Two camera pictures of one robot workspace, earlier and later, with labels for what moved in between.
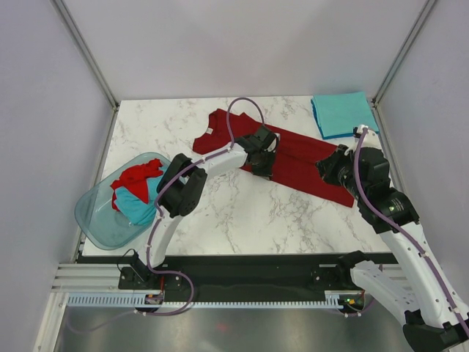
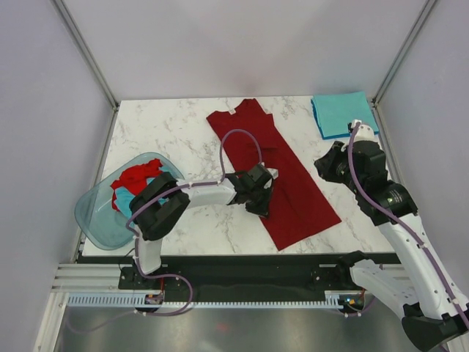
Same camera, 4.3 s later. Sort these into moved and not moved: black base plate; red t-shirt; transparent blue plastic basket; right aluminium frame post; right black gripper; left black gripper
Moved: left black gripper; red t-shirt
Not moved: right aluminium frame post; transparent blue plastic basket; right black gripper; black base plate
